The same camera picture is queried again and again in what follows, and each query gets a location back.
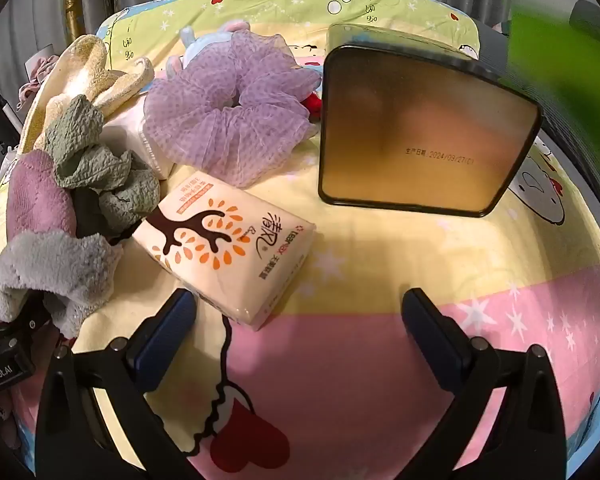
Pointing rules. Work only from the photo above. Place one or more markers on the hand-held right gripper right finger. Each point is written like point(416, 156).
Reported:
point(430, 340)

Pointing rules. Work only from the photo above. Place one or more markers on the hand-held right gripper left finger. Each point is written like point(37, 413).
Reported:
point(165, 332)

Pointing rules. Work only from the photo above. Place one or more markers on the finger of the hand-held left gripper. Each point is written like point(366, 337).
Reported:
point(27, 322)

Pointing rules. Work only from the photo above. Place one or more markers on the grey fluffy cloth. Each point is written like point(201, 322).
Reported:
point(55, 265)

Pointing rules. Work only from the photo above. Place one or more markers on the tree print tissue pack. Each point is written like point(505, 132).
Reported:
point(220, 250)

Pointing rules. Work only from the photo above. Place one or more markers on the purple fluffy cloth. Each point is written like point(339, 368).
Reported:
point(35, 195)

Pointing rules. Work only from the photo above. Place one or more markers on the green crinkled cloth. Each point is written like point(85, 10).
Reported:
point(90, 160)

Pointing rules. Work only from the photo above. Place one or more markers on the yellow towel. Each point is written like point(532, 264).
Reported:
point(80, 70)

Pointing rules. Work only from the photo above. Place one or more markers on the blue plush toy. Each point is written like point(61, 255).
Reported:
point(200, 47)

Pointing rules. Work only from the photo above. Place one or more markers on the green cardboard box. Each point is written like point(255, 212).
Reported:
point(555, 60)

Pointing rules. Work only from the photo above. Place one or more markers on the cartoon printed blanket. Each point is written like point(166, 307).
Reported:
point(380, 270)

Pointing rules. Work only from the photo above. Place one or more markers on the gold tin box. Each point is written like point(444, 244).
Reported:
point(420, 135)

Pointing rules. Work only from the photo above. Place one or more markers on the pink cloth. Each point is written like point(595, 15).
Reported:
point(37, 80)

